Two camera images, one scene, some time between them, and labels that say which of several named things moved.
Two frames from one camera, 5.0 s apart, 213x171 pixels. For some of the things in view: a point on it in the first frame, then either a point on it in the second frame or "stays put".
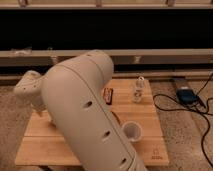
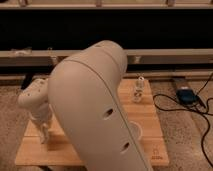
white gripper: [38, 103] to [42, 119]
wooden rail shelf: [167, 57] stays put
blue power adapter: [186, 95] stays put
